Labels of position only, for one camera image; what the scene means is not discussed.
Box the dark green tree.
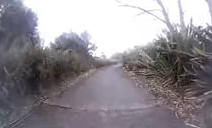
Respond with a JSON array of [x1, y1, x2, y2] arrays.
[[49, 30, 98, 58]]

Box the dense green bushes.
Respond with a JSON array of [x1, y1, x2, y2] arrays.
[[0, 0, 119, 111]]

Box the flax bushes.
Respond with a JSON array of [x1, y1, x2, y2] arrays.
[[121, 18, 212, 128]]

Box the bare tree trunks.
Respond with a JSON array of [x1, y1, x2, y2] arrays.
[[115, 0, 212, 38]]

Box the dry leaf litter verge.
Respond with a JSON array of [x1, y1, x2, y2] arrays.
[[122, 63, 208, 128]]

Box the grey asphalt path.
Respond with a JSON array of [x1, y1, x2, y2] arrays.
[[14, 63, 192, 128]]

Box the dirt and leaf verge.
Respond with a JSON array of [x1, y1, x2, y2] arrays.
[[0, 66, 102, 128]]

